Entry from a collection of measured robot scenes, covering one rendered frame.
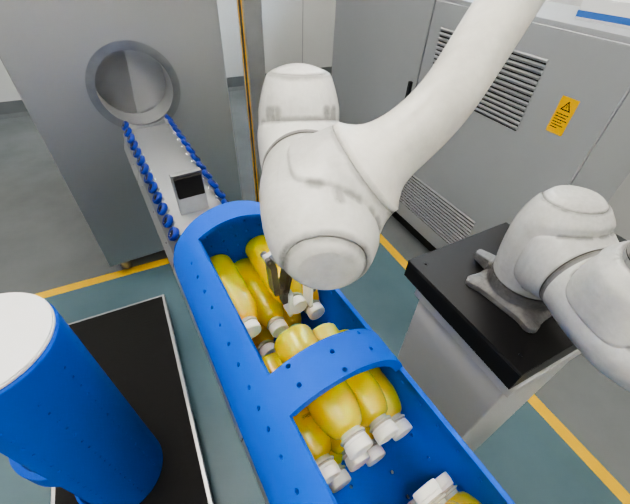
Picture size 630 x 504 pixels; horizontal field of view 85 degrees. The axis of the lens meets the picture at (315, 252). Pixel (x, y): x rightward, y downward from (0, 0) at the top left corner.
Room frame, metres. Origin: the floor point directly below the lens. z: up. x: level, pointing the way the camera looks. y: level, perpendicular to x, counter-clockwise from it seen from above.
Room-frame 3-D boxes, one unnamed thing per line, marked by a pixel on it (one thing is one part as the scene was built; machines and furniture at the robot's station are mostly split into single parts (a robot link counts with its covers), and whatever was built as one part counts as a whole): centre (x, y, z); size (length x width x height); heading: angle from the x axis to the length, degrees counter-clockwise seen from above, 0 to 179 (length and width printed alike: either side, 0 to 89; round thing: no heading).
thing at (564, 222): (0.55, -0.49, 1.23); 0.18 x 0.16 x 0.22; 9
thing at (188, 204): (0.99, 0.43, 1.00); 0.10 x 0.04 x 0.15; 122
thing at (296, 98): (0.42, 0.03, 1.49); 0.13 x 0.11 x 0.16; 10
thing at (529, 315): (0.57, -0.48, 1.10); 0.22 x 0.18 x 0.06; 34
